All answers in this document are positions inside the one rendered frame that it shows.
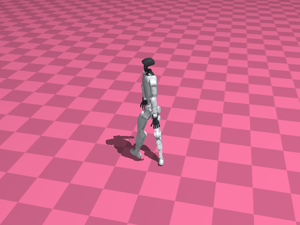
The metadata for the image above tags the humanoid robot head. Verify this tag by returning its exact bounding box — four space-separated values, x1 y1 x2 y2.
142 58 155 76

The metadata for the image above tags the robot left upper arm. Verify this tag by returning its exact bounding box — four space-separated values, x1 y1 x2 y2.
149 78 157 102

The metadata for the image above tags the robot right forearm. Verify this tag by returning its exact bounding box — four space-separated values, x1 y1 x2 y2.
142 90 147 100

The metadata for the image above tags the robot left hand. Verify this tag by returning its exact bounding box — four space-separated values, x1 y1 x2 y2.
151 115 160 129

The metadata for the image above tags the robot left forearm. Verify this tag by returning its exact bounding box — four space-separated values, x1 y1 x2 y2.
151 98 157 118

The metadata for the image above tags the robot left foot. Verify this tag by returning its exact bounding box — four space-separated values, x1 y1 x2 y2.
130 149 142 158

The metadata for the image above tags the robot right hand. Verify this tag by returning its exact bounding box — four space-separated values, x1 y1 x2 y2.
140 98 148 109

